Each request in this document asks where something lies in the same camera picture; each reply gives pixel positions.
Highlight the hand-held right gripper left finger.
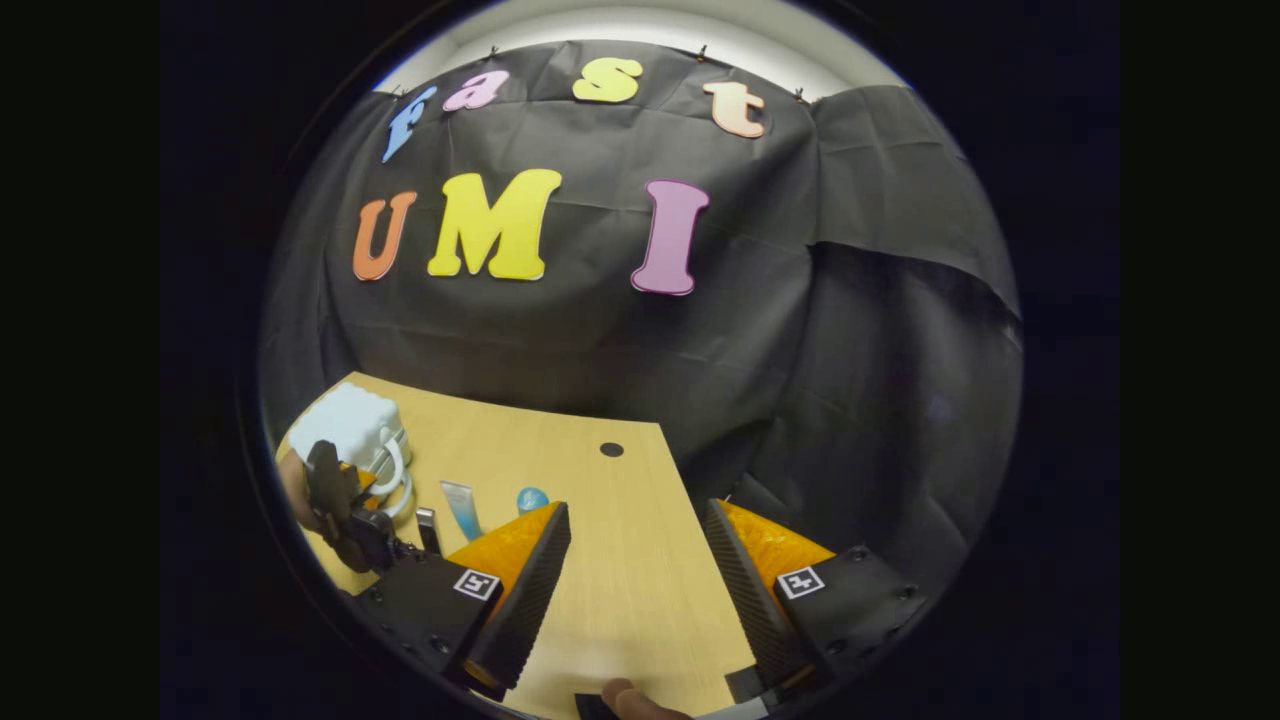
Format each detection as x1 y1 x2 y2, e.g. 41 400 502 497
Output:
355 500 573 703

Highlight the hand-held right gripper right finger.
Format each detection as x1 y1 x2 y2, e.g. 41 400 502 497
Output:
706 498 933 701

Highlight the black backdrop cloth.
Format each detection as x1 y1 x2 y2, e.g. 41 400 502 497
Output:
262 40 1023 601

